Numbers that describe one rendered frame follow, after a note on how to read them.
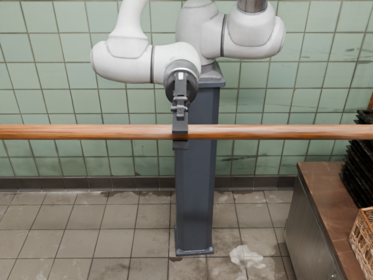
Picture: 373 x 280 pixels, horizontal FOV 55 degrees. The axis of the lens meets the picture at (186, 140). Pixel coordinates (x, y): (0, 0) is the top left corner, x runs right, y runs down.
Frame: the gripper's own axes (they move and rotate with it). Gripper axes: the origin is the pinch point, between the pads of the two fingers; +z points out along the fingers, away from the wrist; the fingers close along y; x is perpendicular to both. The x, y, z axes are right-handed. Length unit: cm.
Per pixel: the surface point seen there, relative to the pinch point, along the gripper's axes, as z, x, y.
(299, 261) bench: -44, -53, 99
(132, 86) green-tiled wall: -118, 28, 47
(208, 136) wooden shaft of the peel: 2.0, -5.5, 0.1
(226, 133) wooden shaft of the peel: 1.9, -8.8, -0.6
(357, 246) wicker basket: -19, -58, 58
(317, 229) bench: -37, -53, 69
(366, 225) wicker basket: -19, -58, 47
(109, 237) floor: -76, 42, 120
